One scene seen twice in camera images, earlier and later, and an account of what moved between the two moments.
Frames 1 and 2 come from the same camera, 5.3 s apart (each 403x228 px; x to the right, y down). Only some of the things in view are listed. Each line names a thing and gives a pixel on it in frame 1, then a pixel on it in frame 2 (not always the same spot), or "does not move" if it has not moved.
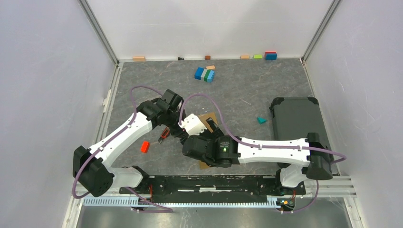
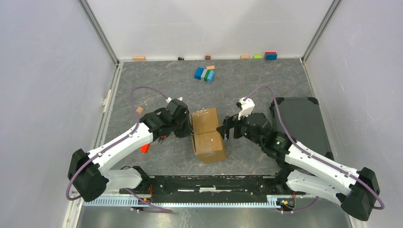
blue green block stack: [204, 74] does not move
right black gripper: [216, 134] -> [228, 123]
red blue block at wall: [271, 55] does not move
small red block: [145, 147] does not move
